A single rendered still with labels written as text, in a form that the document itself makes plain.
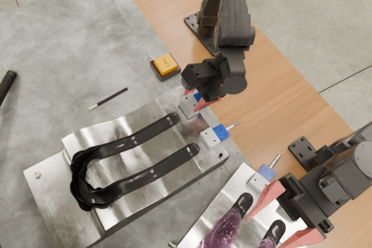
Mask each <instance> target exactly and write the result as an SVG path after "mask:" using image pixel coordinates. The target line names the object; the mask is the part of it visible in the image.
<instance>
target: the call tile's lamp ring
mask: <svg viewBox="0 0 372 248"><path fill-rule="evenodd" d="M169 54H170V53H169ZM170 55H171V54H170ZM171 57H172V55H171ZM172 58H173V57H172ZM173 60H174V58H173ZM174 61H175V60H174ZM150 62H151V64H152V65H153V67H154V68H155V70H156V71H157V73H158V74H159V76H160V77H161V79H162V78H164V77H166V76H168V75H170V74H172V73H174V72H176V71H178V70H180V69H181V68H180V66H179V65H178V64H177V62H176V61H175V62H176V64H177V65H178V69H176V70H174V71H172V72H170V73H168V74H165V75H163V76H162V75H161V74H160V72H159V71H158V69H157V68H156V66H155V65H154V63H153V62H154V60H152V61H150Z"/></svg>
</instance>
